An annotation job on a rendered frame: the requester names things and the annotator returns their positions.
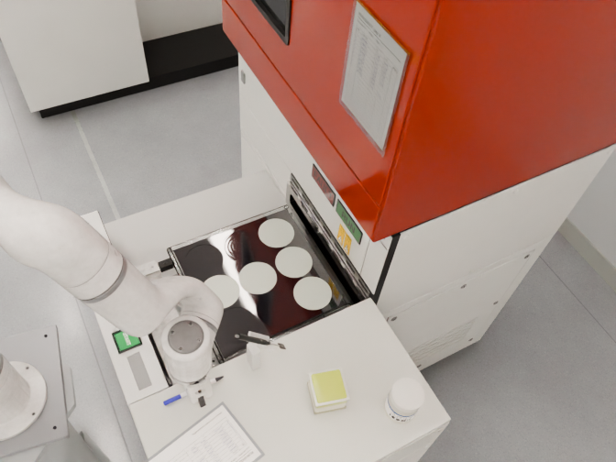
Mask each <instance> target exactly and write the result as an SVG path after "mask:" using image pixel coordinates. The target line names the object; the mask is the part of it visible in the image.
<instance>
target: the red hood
mask: <svg viewBox="0 0 616 462"><path fill-rule="evenodd" d="M222 18H223V31H224V32H225V33H226V35H227V36H228V38H229V39H230V41H231V42H232V43H233V45H234V46H235V48H236V49H237V51H238V52H239V54H240V55H241V57H242V58H243V59H244V61H245V62H246V64H247V66H248V67H249V68H250V70H252V72H253V73H254V74H255V76H256V77H257V79H258V81H259V82H260V83H261V85H262V86H263V88H264V89H265V91H266V92H267V93H268V95H269V97H270V98H271V99H272V101H273V102H274V104H275V105H276V106H277V107H278V108H279V110H280V112H281V113H282V114H283V116H284V117H285V119H286V120H287V122H288V123H289V124H290V126H291V128H292V129H293V131H294V132H295V133H296V135H297V136H298V138H299V139H300V140H301V142H302V143H303V144H304V146H305V147H306V148H307V150H308V151H309V153H310V154H311V156H312V157H313V159H314V160H315V162H316V163H317V164H318V166H319V167H320V169H321V170H322V172H323V173H324V175H325V176H326V178H327V179H328V180H329V181H330V182H331V184H332V185H333V187H334V188H335V190H336V191H337V193H338V194H339V196H340V197H341V198H342V200H343V201H344V203H345V204H346V206H347V207H348V209H349V210H350V212H351V213H352V214H353V216H354V217H355V218H356V219H357V221H358V222H359V224H360V225H361V227H362V228H363V229H364V231H365V232H366V234H367V235H368V237H369V238H370V239H371V241H372V242H377V241H379V240H382V239H383V238H386V237H389V236H392V235H394V234H397V233H399V232H401V231H403V230H406V229H408V228H410V227H413V226H417V225H419V224H421V223H423V222H425V221H428V220H430V219H433V218H435V217H438V216H439V215H443V214H445V213H448V212H450V211H453V210H455V209H457V208H459V207H461V206H464V205H466V204H470V203H473V202H475V201H477V200H479V199H481V198H484V197H486V196H489V195H491V194H493V193H496V192H499V191H501V190H504V189H506V188H508V187H511V186H513V185H515V184H517V183H520V182H524V181H526V180H528V179H531V178H532V177H535V176H537V175H540V174H542V173H544V172H547V171H550V170H552V169H555V168H557V167H559V166H562V165H564V164H567V163H569V162H571V161H573V160H577V159H579V158H582V157H584V156H587V155H588V154H591V153H593V152H595V151H598V150H600V149H604V148H606V147H608V146H610V145H613V144H615V143H616V0H222Z"/></svg>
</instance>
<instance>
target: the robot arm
mask: <svg viewBox="0 0 616 462"><path fill-rule="evenodd" d="M0 246H1V248H2V249H3V250H4V251H5V252H6V253H7V254H8V255H9V256H10V257H11V258H13V259H14V260H16V261H17V262H19V263H21V264H23V265H25V266H28V267H30V268H32V269H35V270H39V271H40V272H42V273H44V274H46V275H47V276H48V277H50V278H51V279H53V280H54V281H56V282H57V283H58V284H59V285H60V286H61V287H62V288H64V289H65V290H66V291H68V292H69V293H71V294H72V295H73V296H75V297H76V298H77V299H79V300H80V301H81V302H83V303H84V304H86V305H87V306H88V307H90V308H91V309H92V310H94V311H95V312H97V313H98V314H100V315H101V316H102V317H103V318H104V319H105V320H107V321H108V322H109V323H111V324H112V325H114V326H115V327H117V328H118V329H119V330H121V331H122V332H124V333H126V334H128V335H130V336H135V337H141V336H146V335H148V334H150V333H151V332H152V331H154V330H155V329H156V328H157V327H158V326H159V325H160V324H161V323H162V321H163V320H164V319H165V317H166V316H167V315H168V314H169V312H170V311H171V310H172V309H173V307H174V306H175V305H176V304H177V303H178V302H180V304H181V313H180V316H179V317H176V318H174V319H173V320H171V321H170V322H169V323H168V324H167V325H166V326H165V328H164V330H163V332H162V335H161V344H162V348H163V352H164V356H165V358H166V362H167V366H168V370H169V373H170V375H171V377H172V378H173V379H174V380H175V381H176V382H177V383H179V384H181V385H182V386H183V388H184V389H185V391H186V393H187V395H188V397H189V399H190V401H191V403H194V404H196V403H197V402H199V405H200V407H201V408H202V407H204V406H205V405H206V403H205V400H204V397H205V398H209V397H211V396H212V395H213V389H212V385H211V381H210V378H209V374H210V371H211V369H212V348H213V343H214V341H215V335H216V332H217V330H218V327H219V325H220V322H221V320H222V316H223V312H224V305H223V303H222V302H221V300H220V298H219V297H218V296H217V295H216V294H215V293H214V292H213V291H212V290H211V289H210V288H209V287H208V286H207V285H205V284H204V283H203V282H202V281H200V280H197V279H196V278H193V277H188V276H169V277H164V278H160V279H157V280H154V281H150V280H148V279H147V278H146V277H145V276H144V275H143V274H142V273H141V272H140V271H139V270H138V269H137V268H136V267H135V266H134V265H133V264H132V263H131V262H130V261H129V260H128V259H126V258H125V257H124V256H123V255H122V254H121V253H120V252H119V251H118V250H117V249H116V248H115V247H114V246H112V245H111V244H110V243H109V242H108V241H107V240H106V239H105V238H104V237H103V236H102V235H101V234H100V233H98V232H97V231H96V230H95V229H94V228H93V227H92V226H91V225H90V224H89V223H87V222H86V221H85V220H84V219H83V218H82V217H80V216H79V215H78V214H76V213H75V212H74V211H72V210H70V209H68V208H66V207H64V206H61V205H58V204H55V203H49V202H45V201H41V200H36V199H32V198H28V197H26V196H24V195H21V194H19V193H18V192H15V191H14V190H13V189H12V188H11V187H10V185H9V184H8V183H7V182H6V181H5V179H4V178H3V177H2V176H1V175H0ZM46 400H47V385H46V381H45V380H44V378H43V376H42V375H41V373H40V372H39V371H38V370H37V369H36V368H34V367H33V366H31V365H29V364H28V363H24V362H18V361H11V362H9V361H8V360H7V359H6V358H5V357H4V355H3V354H2V353H1V352H0V441H3V440H6V439H9V438H12V437H14V436H16V435H19V434H21V433H22V432H24V431H25V430H26V429H28V428H29V427H30V426H31V425H32V424H33V423H34V422H35V421H36V420H37V418H38V417H39V415H40V414H41V412H42V410H43V408H44V405H45V402H46Z"/></svg>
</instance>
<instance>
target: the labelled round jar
mask: <svg viewBox="0 0 616 462"><path fill-rule="evenodd" d="M423 402H424V389H423V387H422V386H421V384H420V383H419V382H417V381H416V380H414V379H410V378H402V379H398V380H397V381H396V382H395V383H394V384H393V386H392V388H391V390H390V392H389V394H388V396H387V398H386V401H385V402H384V411H385V413H386V415H387V416H388V418H389V419H390V420H391V421H393V422H395V423H396V424H407V423H408V422H410V421H411V419H412V418H413V417H414V416H415V415H416V413H417V412H418V410H419V408H420V407H421V405H422V404H423Z"/></svg>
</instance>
